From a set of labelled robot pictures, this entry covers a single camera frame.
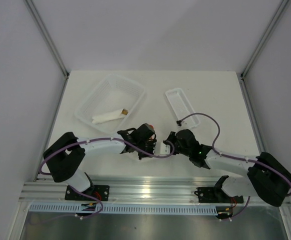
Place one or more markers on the small white cutlery tray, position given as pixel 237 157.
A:
pixel 182 107

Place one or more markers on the aluminium frame post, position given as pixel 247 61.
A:
pixel 265 37
pixel 38 20

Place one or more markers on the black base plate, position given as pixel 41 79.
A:
pixel 100 192
pixel 212 195

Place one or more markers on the white paper napkin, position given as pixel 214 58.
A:
pixel 164 149

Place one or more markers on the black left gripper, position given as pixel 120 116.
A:
pixel 152 143

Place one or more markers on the large white plastic basket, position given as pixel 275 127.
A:
pixel 112 93

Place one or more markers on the aluminium mounting rail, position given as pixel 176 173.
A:
pixel 125 190

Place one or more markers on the left aluminium frame post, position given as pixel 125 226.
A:
pixel 38 20

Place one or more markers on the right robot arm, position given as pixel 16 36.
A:
pixel 260 176

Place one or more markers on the right aluminium frame post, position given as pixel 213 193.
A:
pixel 265 37

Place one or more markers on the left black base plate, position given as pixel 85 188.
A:
pixel 100 192

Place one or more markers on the white slotted cable duct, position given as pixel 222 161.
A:
pixel 114 208

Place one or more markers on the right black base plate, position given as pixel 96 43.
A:
pixel 212 195

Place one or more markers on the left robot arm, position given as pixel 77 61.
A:
pixel 64 157

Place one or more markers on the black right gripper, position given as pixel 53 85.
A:
pixel 172 136

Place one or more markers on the rolled napkin in basket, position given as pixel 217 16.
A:
pixel 110 116

